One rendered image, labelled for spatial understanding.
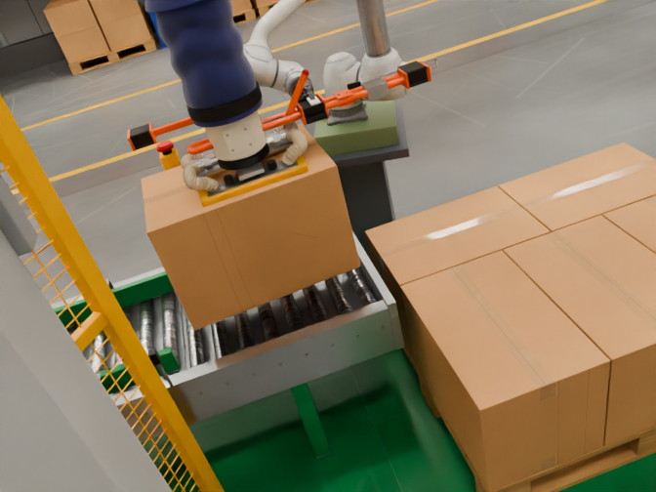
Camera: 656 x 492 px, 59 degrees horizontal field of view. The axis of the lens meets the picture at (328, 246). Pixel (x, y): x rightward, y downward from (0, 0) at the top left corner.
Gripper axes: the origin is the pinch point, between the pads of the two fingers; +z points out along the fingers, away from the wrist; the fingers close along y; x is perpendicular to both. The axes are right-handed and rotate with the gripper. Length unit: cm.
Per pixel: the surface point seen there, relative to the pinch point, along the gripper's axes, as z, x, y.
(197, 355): 20, 63, 64
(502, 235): 13, -55, 65
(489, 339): 57, -26, 64
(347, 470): 45, 28, 118
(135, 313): -24, 88, 70
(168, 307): -13, 72, 64
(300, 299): 2, 23, 70
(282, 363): 35, 36, 66
